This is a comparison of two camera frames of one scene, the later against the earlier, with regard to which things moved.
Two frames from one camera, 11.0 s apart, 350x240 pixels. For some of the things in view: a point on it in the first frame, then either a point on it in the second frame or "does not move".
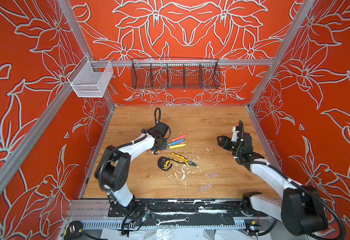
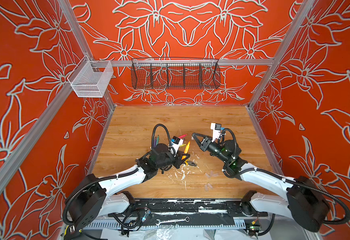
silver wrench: x=187 y=220 does not move
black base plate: x=189 y=208 does not move
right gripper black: x=224 y=138 to x=205 y=148
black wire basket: x=164 y=73 does not move
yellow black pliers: x=185 y=161 does not move
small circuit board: x=253 y=230 does not move
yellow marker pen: x=177 y=146 to x=186 y=151
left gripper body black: x=163 y=145 to x=169 y=160
